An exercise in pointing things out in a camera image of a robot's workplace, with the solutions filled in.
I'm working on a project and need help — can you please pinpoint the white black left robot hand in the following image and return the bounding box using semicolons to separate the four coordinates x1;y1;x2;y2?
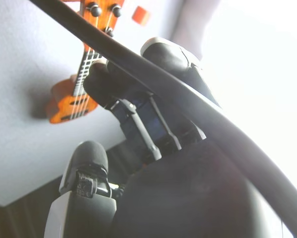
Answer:
43;36;288;238

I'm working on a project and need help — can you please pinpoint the red cylinder with white cross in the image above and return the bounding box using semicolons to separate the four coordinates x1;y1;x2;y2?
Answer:
131;6;150;26

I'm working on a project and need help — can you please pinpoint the thick black cable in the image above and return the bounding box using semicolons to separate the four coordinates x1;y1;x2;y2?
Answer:
29;0;297;219

